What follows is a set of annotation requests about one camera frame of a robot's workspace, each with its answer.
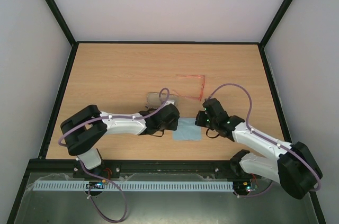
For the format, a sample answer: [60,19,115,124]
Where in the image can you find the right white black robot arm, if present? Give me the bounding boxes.
[195,98,323,199]

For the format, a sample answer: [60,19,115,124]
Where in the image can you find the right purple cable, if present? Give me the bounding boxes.
[203,83,323,199]

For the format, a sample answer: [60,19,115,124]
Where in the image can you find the red transparent sunglasses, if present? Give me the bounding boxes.
[171,74,206,102]

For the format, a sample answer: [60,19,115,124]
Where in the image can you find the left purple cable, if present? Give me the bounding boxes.
[58,87,171,221]

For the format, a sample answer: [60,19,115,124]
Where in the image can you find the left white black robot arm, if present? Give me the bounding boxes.
[58,103,180,172]

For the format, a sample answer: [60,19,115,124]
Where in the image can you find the purple cable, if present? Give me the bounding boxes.
[203,83,323,199]
[58,87,171,221]

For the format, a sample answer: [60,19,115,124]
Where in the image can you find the striped sunglasses case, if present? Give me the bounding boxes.
[145,92,179,109]

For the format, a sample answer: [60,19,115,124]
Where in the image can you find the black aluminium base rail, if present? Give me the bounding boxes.
[26,158,308,182]

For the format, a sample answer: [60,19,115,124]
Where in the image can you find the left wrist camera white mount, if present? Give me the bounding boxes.
[165,100,175,105]

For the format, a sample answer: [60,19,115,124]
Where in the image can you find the light blue slotted cable duct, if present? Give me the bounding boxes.
[32,181,234,192]

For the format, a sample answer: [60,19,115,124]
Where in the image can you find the blue cleaning cloth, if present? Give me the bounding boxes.
[172,118,202,141]

